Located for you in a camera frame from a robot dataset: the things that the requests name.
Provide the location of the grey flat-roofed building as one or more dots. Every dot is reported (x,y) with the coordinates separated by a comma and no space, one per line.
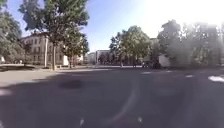
(101,55)

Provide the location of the group of trees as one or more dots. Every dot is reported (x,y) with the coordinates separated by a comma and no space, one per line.
(133,43)

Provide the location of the grey asphalt road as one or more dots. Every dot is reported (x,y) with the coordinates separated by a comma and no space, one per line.
(110,96)

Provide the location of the small leafy tree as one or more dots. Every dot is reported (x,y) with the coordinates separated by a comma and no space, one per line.
(75,43)

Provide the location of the pale pole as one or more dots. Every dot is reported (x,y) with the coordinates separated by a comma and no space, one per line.
(45,53)

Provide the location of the thin-trunked tree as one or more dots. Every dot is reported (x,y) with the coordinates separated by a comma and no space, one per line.
(53,20)

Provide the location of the beige building with windows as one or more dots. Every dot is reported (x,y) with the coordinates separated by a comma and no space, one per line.
(36,46)

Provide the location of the dense dark trees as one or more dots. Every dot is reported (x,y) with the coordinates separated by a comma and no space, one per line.
(190,43)

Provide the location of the bushy tree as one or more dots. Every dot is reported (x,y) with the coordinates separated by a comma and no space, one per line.
(8,36)

